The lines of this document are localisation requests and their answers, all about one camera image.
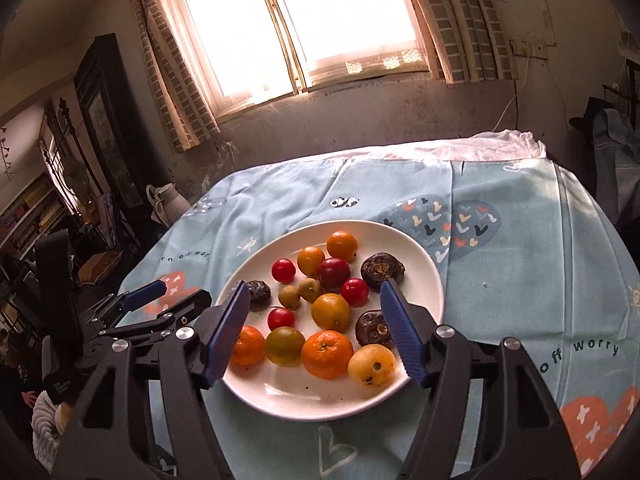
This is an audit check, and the white oval plate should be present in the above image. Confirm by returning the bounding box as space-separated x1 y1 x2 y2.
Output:
220 220 446 422

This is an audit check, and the checked curtain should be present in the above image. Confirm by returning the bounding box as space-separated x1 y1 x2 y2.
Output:
395 0 518 86
122 0 221 156

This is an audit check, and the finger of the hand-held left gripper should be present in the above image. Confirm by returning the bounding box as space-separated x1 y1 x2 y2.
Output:
80 280 168 328
102 289 213 343

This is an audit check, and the white cloth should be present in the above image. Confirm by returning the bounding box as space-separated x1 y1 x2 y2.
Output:
320 130 548 163

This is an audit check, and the wall socket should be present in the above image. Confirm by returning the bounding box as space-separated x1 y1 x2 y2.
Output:
510 37 550 58

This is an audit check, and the yellow spotted citrus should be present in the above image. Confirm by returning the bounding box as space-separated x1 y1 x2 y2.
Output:
347 344 397 388

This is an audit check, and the dark red plum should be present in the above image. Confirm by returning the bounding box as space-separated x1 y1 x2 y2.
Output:
317 258 352 291

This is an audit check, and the greenish orange citrus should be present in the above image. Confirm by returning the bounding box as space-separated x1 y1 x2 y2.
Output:
265 326 306 367

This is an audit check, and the white cable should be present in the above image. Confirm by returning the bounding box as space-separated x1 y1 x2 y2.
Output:
492 55 531 133

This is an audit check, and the red cherry tomato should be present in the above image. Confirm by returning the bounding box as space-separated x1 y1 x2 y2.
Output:
267 307 296 331
271 258 296 283
341 278 370 307

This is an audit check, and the bookshelf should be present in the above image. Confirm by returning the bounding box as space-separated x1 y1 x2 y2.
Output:
0 172 71 261

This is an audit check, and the pile of clothes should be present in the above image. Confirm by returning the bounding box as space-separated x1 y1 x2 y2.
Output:
570 97 640 231

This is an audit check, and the window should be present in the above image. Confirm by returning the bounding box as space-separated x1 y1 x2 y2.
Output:
152 0 443 121

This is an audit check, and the small dark water chestnut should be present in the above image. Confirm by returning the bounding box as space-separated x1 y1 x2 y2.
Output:
247 280 273 312

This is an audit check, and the white kettle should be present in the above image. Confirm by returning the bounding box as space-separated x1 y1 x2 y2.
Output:
146 183 193 228

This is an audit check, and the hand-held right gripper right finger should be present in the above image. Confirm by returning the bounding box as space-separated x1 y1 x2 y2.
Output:
379 280 583 480

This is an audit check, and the small orange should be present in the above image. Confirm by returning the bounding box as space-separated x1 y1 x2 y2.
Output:
296 246 327 277
326 230 359 263

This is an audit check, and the dark wooden cabinet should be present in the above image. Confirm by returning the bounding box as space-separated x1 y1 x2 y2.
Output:
74 33 151 211

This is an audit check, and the yellow-orange citrus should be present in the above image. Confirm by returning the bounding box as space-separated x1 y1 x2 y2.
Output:
311 293 352 332

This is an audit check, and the person's left forearm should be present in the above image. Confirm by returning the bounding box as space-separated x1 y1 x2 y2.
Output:
31 390 78 466

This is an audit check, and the orange mandarin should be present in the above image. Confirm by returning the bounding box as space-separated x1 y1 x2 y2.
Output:
231 325 267 367
301 330 355 380

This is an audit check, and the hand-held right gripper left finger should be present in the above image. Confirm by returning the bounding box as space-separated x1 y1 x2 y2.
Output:
52 281 252 480

